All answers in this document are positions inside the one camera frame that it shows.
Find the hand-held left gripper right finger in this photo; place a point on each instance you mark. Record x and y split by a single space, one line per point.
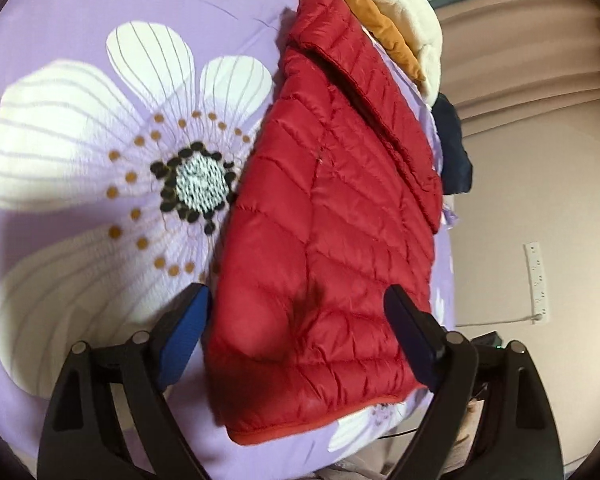
416 340

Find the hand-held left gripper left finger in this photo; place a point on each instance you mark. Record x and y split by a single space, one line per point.
185 332

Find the red puffer jacket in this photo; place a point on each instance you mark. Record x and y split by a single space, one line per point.
330 220

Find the white power strip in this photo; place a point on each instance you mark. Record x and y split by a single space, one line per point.
537 280

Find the dark navy garment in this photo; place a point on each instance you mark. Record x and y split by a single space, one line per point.
455 150

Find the beige curtain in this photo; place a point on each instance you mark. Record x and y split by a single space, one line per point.
520 60

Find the orange garment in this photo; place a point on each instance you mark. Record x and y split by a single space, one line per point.
385 30

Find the purple floral bed sheet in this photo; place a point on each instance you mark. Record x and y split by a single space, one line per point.
55 35

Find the white fleece garment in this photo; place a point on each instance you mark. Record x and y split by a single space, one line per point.
405 5

